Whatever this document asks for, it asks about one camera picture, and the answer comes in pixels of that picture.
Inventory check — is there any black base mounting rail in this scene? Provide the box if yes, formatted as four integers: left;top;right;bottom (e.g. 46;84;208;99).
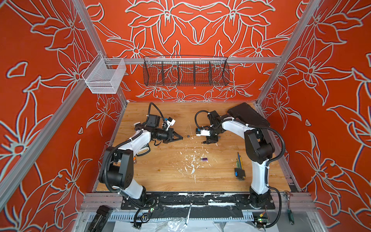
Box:
120;191;276;221

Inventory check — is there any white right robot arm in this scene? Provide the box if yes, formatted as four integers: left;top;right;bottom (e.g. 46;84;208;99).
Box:
196;103;286;209

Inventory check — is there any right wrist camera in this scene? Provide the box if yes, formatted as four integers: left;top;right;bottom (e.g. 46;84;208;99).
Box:
196;128;211;136

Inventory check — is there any green handled screwdriver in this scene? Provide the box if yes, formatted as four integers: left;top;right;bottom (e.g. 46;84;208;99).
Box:
284;191;295;225

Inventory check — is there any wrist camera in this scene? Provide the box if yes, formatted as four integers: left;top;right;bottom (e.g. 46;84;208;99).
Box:
196;128;211;136
163;117;176;130

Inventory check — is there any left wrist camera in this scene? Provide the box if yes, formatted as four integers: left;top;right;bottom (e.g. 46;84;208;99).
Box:
163;117;176;130

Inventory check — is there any black wire mesh basket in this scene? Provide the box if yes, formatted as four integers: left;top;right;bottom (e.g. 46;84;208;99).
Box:
143;55;231;87

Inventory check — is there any black plastic tool case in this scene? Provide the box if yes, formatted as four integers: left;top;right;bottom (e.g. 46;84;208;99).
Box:
227;102;271;127

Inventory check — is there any white wire mesh basket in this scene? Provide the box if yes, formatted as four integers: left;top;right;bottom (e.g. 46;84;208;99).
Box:
82;53;127;94

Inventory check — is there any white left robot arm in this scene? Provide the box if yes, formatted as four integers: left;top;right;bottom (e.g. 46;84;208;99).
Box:
99;102;183;206

